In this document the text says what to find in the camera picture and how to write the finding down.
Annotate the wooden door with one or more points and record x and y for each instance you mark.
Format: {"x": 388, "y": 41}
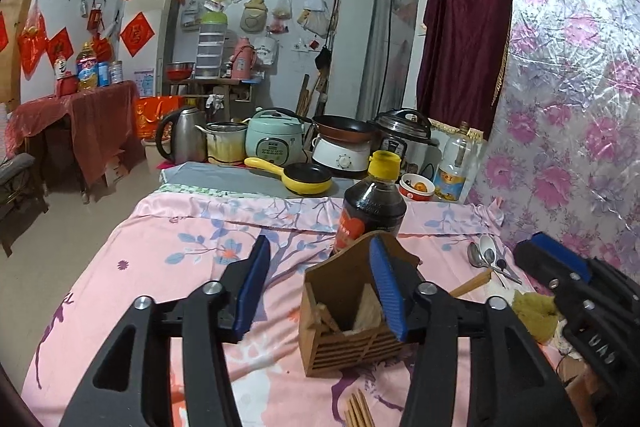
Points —
{"x": 17, "y": 77}

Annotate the yellow mini frying pan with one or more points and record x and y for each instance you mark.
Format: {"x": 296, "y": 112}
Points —
{"x": 307, "y": 181}

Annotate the green rice cooker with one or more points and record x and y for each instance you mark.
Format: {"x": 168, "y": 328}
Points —
{"x": 275, "y": 139}

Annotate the red metal bowl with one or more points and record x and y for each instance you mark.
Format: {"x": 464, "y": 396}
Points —
{"x": 180, "y": 69}

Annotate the silver pressure cooker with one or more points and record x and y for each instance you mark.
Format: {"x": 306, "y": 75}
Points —
{"x": 405, "y": 137}

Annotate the pink printed tablecloth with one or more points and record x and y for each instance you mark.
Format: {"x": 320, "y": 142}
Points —
{"x": 190, "y": 257}

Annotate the red hanging plastic decoration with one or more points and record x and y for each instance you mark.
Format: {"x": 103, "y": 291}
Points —
{"x": 32, "y": 42}

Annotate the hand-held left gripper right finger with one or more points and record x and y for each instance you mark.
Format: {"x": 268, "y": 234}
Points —
{"x": 389, "y": 292}

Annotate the chair with grey cushion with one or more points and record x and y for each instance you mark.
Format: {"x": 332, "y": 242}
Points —
{"x": 17, "y": 177}

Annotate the white hanging bag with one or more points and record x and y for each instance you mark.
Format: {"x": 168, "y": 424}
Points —
{"x": 266, "y": 51}

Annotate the floral plastic wall sheet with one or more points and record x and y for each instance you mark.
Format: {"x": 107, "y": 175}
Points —
{"x": 560, "y": 107}

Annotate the red hanging ornaments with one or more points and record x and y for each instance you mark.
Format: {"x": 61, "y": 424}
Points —
{"x": 102, "y": 34}

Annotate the white electric cooker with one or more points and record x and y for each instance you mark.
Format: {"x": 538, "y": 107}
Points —
{"x": 342, "y": 157}

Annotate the red diamond paper poster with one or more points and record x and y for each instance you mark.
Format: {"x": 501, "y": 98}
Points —
{"x": 60, "y": 46}
{"x": 137, "y": 34}
{"x": 3, "y": 32}

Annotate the dark sauce bottle yellow cap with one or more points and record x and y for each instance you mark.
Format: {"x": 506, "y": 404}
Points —
{"x": 372, "y": 212}

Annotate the olive and cream plush cloth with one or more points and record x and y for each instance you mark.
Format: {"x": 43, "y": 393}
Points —
{"x": 532, "y": 314}

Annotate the small wooden table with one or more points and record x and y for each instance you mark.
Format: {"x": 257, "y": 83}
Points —
{"x": 220, "y": 86}

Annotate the bundle of wooden chopsticks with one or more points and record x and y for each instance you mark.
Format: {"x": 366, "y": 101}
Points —
{"x": 359, "y": 409}

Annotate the beige hanging bag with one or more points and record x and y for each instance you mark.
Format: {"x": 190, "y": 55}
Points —
{"x": 254, "y": 16}

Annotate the clear cooking oil bottle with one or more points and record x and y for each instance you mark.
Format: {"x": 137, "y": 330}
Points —
{"x": 457, "y": 172}

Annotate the pale hanging bag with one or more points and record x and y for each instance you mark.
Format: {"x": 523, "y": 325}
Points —
{"x": 314, "y": 17}

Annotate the white ceramic spoon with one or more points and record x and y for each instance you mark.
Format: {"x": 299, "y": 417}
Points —
{"x": 489, "y": 247}

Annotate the brown wooden chopstick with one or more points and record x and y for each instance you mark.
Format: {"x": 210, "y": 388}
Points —
{"x": 332, "y": 321}
{"x": 472, "y": 283}

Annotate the cardboard box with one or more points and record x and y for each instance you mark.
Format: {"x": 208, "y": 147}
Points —
{"x": 580, "y": 392}

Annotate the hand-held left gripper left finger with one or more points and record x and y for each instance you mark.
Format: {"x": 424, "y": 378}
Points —
{"x": 250, "y": 292}

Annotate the stainless steel kettle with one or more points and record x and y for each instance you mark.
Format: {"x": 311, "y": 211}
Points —
{"x": 182, "y": 137}

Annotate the orange gift box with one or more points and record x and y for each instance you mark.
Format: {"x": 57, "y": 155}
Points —
{"x": 157, "y": 117}

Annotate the brown frying pan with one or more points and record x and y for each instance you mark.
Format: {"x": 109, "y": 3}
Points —
{"x": 345, "y": 126}

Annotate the red and white bowl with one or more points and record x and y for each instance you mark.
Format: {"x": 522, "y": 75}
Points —
{"x": 416, "y": 189}

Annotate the dark red curtain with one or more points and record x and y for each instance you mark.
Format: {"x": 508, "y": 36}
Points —
{"x": 465, "y": 32}

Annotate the stacked container with green lid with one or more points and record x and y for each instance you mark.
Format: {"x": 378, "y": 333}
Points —
{"x": 209, "y": 47}

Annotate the yellow cooking oil bottle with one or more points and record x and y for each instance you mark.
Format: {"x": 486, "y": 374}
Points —
{"x": 87, "y": 69}

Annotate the steel pot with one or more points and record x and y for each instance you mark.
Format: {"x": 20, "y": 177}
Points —
{"x": 225, "y": 144}

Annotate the blue tin can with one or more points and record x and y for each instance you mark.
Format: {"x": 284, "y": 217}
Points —
{"x": 103, "y": 74}

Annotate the white refrigerator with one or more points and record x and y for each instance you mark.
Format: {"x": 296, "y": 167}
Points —
{"x": 160, "y": 42}

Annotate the silver tin can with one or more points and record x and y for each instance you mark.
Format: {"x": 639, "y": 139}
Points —
{"x": 117, "y": 72}

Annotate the plastic bag with red contents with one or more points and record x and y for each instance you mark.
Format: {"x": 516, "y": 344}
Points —
{"x": 281, "y": 12}

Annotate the red cloth covered table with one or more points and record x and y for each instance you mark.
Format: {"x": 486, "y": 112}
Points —
{"x": 90, "y": 117}

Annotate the wooden chopstick holder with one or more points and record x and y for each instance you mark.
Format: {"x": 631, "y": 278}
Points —
{"x": 345, "y": 352}

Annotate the pink thermos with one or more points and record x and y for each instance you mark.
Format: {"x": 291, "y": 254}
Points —
{"x": 244, "y": 59}

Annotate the metal spoon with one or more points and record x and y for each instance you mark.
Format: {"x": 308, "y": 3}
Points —
{"x": 477, "y": 254}

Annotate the grey mat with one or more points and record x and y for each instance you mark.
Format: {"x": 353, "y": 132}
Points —
{"x": 215, "y": 182}

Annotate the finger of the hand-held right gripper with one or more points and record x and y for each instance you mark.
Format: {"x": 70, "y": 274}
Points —
{"x": 562, "y": 254}
{"x": 545, "y": 274}

